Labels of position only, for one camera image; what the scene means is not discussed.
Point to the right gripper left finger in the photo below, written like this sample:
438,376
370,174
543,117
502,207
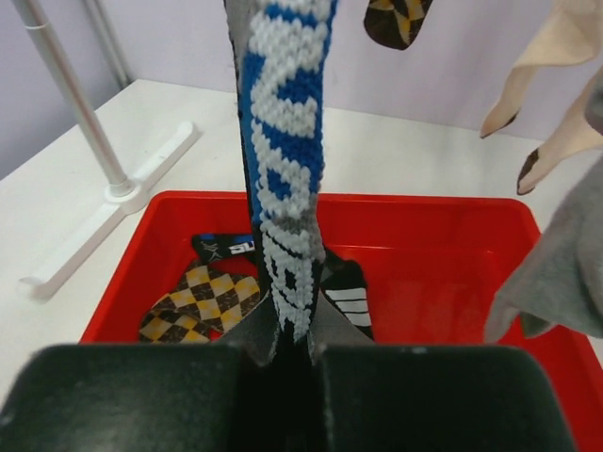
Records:
119,397

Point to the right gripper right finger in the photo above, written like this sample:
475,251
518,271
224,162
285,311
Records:
430,398

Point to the black blue sock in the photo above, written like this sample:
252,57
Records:
342,281
279,49

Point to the grey striped sock front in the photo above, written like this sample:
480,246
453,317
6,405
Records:
559,283

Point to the brown argyle sock in bin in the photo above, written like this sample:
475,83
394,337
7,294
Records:
205,304

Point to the red plastic bin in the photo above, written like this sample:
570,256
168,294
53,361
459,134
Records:
432,267

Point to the metal clothes rack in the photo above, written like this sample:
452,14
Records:
124,196

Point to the brown argyle sock hanging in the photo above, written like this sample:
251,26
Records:
395,24

